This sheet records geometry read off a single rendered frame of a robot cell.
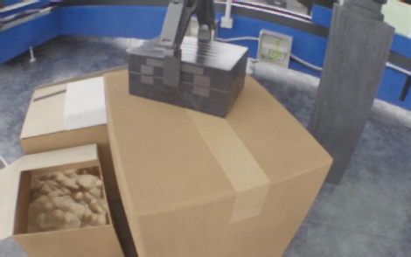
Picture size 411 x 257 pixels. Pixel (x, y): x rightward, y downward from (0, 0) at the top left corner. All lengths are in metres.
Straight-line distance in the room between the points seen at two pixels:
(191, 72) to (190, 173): 0.16
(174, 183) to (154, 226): 0.06
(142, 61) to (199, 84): 0.11
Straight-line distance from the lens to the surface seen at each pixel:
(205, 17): 0.55
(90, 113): 1.02
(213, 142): 0.43
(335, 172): 1.77
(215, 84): 0.45
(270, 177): 0.39
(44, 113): 1.23
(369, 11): 1.42
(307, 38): 2.69
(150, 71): 0.49
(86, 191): 1.03
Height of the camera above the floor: 1.15
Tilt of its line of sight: 35 degrees down
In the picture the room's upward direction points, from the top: 5 degrees clockwise
